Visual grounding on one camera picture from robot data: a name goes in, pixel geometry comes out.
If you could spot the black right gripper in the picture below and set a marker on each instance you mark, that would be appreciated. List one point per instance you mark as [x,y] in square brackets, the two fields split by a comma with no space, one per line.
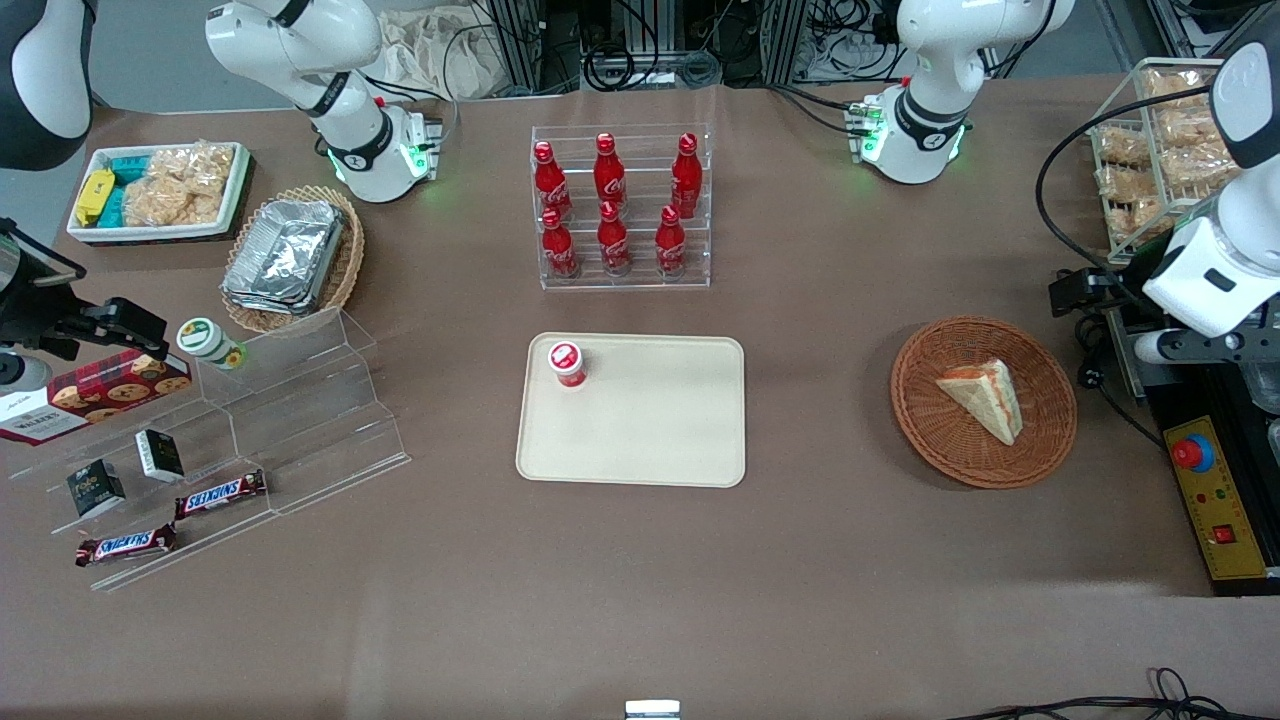
[38,308]

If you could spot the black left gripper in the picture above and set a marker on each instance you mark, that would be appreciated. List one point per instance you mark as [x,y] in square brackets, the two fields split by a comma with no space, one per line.
[1117,292]

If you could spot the triangular sandwich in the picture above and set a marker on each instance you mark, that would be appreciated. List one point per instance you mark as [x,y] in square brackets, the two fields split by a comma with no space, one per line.
[985,395]

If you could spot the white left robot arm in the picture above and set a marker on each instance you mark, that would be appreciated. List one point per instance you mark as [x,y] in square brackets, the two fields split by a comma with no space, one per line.
[925,60]

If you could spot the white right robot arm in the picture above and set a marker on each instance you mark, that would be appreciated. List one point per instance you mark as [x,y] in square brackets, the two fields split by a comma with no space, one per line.
[350,120]

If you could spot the round brown wicker basket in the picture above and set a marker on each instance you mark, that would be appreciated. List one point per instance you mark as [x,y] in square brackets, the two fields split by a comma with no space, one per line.
[940,440]

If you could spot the oval light wicker basket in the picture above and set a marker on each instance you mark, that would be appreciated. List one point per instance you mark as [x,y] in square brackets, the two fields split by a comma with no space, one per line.
[350,255]

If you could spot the beige plastic tray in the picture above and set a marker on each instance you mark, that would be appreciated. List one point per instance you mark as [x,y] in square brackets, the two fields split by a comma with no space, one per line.
[650,420]

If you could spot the red cookie box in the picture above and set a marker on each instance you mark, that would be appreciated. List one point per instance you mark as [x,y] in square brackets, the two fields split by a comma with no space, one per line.
[90,395]

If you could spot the green white lidded cup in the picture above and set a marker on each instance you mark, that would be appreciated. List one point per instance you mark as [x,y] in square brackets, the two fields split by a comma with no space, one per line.
[205,340]

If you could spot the bagged pastry snack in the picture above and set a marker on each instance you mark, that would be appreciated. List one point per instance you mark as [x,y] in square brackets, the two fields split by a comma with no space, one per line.
[1122,146]
[1130,205]
[1195,150]

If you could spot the clear bag of crackers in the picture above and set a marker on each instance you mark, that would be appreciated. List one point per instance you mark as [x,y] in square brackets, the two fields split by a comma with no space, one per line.
[200,165]
[165,203]

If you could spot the yellow snack packet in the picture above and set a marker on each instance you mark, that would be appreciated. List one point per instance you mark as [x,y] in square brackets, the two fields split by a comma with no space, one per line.
[95,196]

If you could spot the small black box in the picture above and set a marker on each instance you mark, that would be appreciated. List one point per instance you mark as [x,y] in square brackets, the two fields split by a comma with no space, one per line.
[160,455]
[96,489]

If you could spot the teal snack packet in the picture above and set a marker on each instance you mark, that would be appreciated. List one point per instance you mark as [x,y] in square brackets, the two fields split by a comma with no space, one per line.
[130,168]

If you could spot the white rectangular bin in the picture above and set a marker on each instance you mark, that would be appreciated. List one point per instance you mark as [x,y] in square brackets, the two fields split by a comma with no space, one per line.
[235,200]

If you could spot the stacked foil containers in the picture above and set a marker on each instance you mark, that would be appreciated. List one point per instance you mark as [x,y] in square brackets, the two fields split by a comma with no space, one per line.
[285,255]

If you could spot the snickers bar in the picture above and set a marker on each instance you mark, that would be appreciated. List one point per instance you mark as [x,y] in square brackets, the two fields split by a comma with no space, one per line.
[220,494]
[125,545]

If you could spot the red emergency stop button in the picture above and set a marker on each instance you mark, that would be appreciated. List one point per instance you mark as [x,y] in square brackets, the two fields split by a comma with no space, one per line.
[1192,454]

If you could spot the clear acrylic stepped shelf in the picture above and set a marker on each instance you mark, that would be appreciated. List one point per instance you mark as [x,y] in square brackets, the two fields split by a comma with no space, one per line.
[310,420]

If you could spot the black equipment base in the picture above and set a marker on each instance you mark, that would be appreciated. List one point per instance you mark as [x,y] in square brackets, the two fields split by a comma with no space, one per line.
[1260,440]

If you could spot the yellow control box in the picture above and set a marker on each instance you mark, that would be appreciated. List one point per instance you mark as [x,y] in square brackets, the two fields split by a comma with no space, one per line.
[1230,500]

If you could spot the red cola bottle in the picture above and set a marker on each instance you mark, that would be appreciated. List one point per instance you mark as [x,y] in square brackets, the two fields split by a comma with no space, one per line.
[559,246]
[613,242]
[609,172]
[551,180]
[670,244]
[686,176]

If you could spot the beige cloth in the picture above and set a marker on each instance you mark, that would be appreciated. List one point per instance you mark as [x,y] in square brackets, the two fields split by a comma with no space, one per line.
[430,55]

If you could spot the clear acrylic bottle rack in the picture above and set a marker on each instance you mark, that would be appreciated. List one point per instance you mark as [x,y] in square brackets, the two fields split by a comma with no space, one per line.
[640,270]

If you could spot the red lidded yogurt cup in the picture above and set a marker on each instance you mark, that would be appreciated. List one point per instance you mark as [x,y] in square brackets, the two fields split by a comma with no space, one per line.
[567,363]

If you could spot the small white device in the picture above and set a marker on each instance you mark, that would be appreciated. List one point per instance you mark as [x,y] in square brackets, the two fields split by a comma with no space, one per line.
[652,710]

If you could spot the aluminium frame post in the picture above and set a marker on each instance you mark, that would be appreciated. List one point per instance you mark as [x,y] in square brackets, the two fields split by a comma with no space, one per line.
[785,35]
[530,45]

